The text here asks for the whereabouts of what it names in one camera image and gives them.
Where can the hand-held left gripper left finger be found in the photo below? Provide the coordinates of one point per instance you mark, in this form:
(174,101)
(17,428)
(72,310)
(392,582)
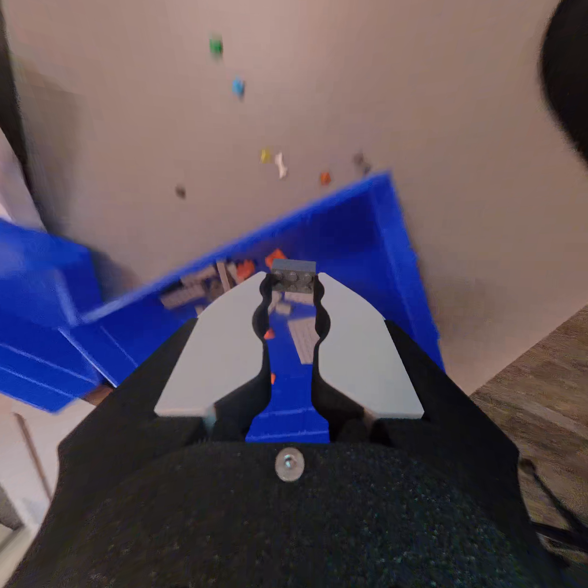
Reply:
(216,363)

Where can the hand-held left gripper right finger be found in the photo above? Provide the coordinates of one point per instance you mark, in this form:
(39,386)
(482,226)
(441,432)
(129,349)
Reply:
(367,363)

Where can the dark grey brick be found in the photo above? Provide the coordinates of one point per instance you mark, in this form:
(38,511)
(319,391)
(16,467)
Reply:
(294,275)

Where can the black quilted elbow pad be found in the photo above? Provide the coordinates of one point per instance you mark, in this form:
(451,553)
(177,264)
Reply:
(567,69)

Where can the pile of loose bricks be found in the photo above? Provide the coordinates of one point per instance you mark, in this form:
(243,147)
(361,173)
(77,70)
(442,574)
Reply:
(193,280)

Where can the small dark grey holed plate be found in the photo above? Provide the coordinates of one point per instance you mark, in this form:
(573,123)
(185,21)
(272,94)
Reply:
(361,163)

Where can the small white bone piece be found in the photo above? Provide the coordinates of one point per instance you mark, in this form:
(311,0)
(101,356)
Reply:
(280,165)

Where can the small yellow-green piece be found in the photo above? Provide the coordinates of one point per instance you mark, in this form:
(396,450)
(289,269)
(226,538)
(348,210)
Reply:
(265,155)

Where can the small blue plate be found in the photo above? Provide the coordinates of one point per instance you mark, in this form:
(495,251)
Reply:
(238,87)

